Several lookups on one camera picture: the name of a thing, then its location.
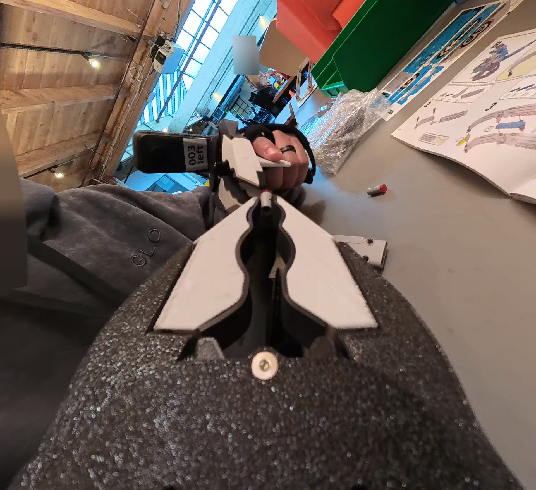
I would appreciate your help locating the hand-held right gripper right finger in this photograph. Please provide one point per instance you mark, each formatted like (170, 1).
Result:
(326, 284)

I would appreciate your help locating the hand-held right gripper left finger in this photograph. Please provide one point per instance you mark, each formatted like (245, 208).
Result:
(205, 284)

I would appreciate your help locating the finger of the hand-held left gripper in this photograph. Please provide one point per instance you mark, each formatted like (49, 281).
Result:
(229, 197)
(243, 157)

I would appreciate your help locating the grey tube connector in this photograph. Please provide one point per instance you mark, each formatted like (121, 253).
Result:
(266, 201)
(373, 190)

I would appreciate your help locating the grey building block assembly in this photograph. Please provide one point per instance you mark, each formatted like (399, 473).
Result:
(368, 249)

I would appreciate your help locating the small clear plastic bag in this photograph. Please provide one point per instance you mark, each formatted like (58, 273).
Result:
(347, 134)

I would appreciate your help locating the person's left hand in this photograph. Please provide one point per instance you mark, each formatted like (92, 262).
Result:
(289, 176)

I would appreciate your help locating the flat clear plastic bag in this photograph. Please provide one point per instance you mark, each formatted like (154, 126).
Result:
(314, 121)

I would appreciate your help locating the white ceiling device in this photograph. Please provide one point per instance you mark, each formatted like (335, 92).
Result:
(165, 54)

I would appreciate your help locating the tan board on wooden stand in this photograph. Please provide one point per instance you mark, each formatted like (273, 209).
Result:
(280, 50)

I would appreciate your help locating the orange carry case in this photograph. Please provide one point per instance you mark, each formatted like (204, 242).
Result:
(318, 4)

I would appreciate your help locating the green plastic bin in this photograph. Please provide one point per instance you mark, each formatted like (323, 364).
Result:
(377, 37)

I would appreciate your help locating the sticker sheet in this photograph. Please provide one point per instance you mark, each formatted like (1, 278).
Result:
(439, 58)

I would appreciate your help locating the building instruction booklet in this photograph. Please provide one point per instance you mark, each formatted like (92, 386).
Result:
(481, 121)

